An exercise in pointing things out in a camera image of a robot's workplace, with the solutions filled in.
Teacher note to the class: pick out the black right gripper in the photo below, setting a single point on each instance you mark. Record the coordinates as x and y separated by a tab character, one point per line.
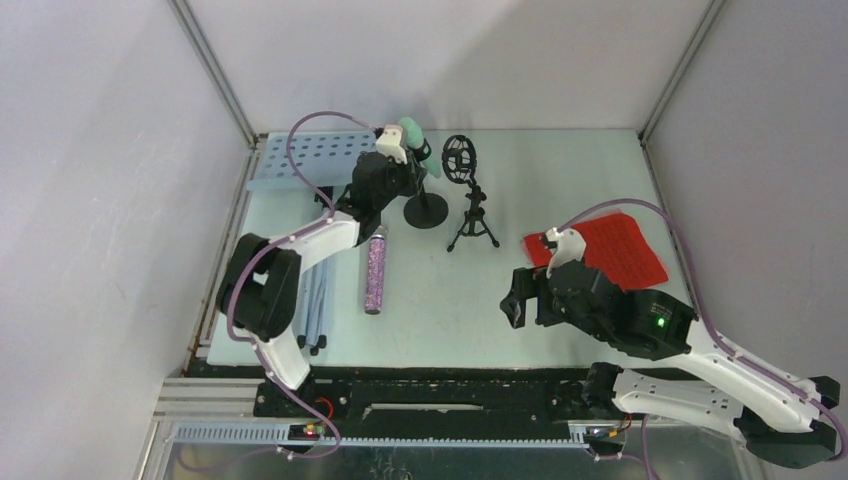
523	287

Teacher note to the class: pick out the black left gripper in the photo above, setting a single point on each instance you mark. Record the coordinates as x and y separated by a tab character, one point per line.
411	174

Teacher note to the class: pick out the light blue music stand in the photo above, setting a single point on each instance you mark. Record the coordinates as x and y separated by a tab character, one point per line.
281	203

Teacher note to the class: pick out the black round base mic stand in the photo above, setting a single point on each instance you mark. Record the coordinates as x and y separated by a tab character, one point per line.
424	210

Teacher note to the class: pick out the red sheet music page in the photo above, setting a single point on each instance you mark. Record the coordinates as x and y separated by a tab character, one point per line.
615	246

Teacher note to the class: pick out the pink glitter microphone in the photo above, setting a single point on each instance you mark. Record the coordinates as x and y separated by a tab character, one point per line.
375	273

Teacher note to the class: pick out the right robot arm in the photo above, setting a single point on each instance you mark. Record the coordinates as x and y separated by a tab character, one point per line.
780	418

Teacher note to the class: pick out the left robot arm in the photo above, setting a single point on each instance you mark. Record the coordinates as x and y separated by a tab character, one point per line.
260	290

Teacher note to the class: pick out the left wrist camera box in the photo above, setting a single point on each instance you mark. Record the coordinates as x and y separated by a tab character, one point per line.
391	143

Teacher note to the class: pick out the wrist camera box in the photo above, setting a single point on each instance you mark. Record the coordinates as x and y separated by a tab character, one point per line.
569	245
391	143

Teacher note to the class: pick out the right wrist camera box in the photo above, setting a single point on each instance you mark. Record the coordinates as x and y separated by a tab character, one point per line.
569	245

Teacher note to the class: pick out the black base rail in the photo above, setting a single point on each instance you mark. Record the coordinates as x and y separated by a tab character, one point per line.
445	404

